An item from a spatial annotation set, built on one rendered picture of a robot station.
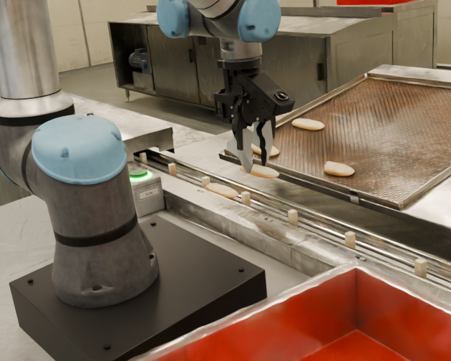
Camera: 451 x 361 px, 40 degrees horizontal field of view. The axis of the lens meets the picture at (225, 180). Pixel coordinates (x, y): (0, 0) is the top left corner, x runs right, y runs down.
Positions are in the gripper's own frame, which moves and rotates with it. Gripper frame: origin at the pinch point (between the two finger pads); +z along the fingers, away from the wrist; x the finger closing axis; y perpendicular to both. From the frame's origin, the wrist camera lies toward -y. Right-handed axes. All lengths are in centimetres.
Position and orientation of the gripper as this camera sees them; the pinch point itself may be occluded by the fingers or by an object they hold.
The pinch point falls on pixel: (258, 163)
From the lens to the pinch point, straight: 119.2
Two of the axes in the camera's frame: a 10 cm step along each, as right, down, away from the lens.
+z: 1.0, 9.3, 3.4
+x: -7.6, 2.9, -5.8
